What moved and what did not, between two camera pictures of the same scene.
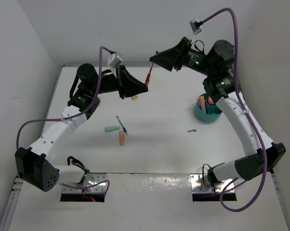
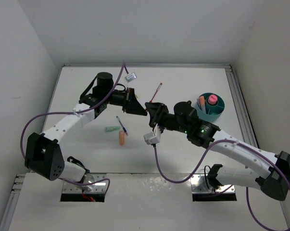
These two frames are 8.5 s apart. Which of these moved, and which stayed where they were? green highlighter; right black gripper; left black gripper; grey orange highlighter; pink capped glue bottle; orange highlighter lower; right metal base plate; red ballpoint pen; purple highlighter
Moved: left black gripper; red ballpoint pen; right black gripper
Stayed: pink capped glue bottle; orange highlighter lower; right metal base plate; green highlighter; grey orange highlighter; purple highlighter
